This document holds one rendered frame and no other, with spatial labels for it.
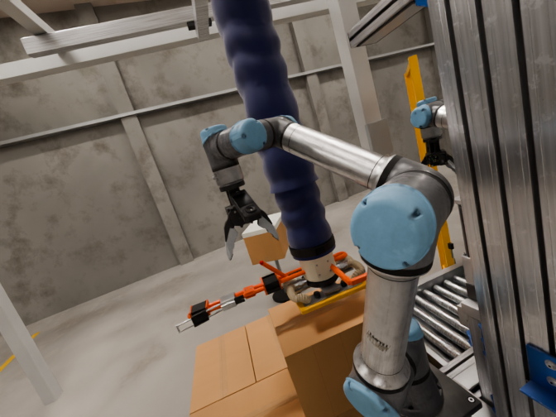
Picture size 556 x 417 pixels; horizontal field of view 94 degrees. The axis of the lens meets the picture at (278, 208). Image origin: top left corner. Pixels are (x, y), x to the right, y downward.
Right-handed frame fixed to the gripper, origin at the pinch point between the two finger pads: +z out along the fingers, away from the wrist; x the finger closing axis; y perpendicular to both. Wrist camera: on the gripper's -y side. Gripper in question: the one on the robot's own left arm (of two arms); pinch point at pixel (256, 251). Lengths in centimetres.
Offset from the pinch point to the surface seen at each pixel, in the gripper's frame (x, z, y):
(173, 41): -23, -158, 223
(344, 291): -37, 45, 29
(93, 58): 52, -158, 231
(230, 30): -24, -74, 37
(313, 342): -15, 58, 26
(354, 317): -37, 58, 27
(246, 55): -26, -63, 35
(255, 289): 0, 33, 45
